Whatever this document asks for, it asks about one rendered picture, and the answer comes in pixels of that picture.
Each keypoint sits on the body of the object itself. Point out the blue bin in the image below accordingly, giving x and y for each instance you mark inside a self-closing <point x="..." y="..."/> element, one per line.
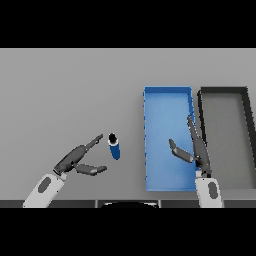
<point x="166" y="140"/>

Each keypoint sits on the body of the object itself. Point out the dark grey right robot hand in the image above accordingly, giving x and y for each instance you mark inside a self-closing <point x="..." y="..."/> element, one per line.
<point x="200" y="151"/>

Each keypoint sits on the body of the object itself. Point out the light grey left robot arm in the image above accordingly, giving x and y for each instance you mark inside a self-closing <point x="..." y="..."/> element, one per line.
<point x="42" y="189"/>

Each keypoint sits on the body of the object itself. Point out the dark grey bin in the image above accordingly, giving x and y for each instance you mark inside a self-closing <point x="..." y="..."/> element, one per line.
<point x="228" y="140"/>

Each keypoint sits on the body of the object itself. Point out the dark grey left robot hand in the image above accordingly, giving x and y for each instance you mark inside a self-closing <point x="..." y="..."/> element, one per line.
<point x="74" y="156"/>

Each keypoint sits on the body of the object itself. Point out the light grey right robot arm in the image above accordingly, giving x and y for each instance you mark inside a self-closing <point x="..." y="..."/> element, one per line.
<point x="209" y="191"/>

